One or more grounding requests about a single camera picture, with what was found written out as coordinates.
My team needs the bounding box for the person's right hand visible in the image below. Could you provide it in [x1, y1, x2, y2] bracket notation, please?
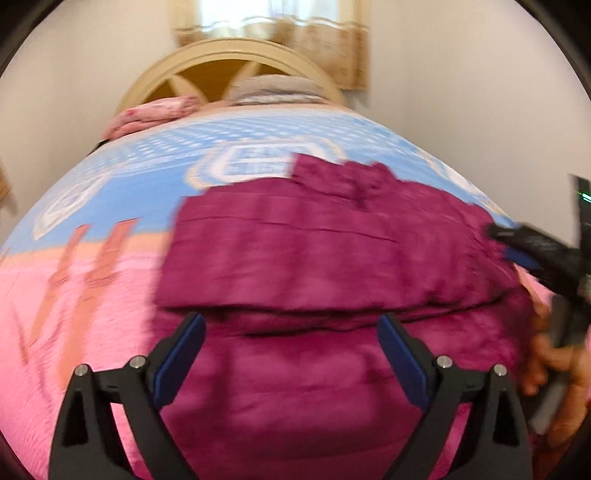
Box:
[521, 318, 591, 455]

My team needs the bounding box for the pink floral folded quilt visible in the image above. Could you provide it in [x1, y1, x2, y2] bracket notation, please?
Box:
[107, 95, 200, 139]

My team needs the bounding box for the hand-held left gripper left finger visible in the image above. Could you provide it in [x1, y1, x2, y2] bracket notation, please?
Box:
[48, 312, 207, 480]

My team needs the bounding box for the cream wooden headboard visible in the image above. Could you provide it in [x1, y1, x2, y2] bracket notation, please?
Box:
[115, 38, 347, 121]

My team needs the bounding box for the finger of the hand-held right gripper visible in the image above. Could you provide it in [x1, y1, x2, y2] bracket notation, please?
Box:
[488, 223, 591, 290]

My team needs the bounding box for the magenta puffer jacket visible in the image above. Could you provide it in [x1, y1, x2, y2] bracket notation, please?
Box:
[154, 152, 539, 480]

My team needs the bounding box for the beige patterned curtain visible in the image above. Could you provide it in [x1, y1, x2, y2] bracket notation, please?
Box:
[168, 0, 370, 91]

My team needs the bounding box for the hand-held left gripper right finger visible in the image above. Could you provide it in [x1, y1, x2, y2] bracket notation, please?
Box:
[377, 312, 532, 480]

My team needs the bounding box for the striped grey pillow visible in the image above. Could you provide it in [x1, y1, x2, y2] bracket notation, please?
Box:
[228, 74, 326, 107]

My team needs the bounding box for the pink and blue printed blanket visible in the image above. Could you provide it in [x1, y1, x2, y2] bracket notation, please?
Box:
[0, 104, 557, 480]

